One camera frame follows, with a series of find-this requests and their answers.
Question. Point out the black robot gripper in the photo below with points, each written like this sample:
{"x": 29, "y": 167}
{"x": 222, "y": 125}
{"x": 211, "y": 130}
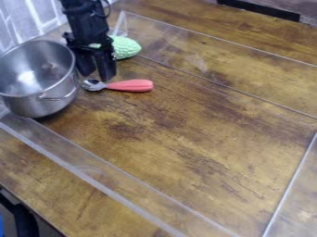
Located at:
{"x": 84, "y": 55}

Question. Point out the pink handled metal spoon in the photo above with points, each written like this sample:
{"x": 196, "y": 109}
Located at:
{"x": 135, "y": 86}

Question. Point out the stainless steel pot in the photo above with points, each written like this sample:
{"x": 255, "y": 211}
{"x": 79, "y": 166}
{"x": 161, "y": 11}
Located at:
{"x": 38, "y": 81}

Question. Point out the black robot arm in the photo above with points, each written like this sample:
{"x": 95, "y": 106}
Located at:
{"x": 85, "y": 17}

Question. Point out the green bitter melon toy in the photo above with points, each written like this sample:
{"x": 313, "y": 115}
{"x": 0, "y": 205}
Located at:
{"x": 123, "y": 46}

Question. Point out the clear acrylic barrier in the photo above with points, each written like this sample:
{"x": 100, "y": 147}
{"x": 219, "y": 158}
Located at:
{"x": 210, "y": 157}

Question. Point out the black bar at back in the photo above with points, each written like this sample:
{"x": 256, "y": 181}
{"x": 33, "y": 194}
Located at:
{"x": 263, "y": 10}

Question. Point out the black table leg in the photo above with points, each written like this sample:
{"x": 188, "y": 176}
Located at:
{"x": 25, "y": 222}

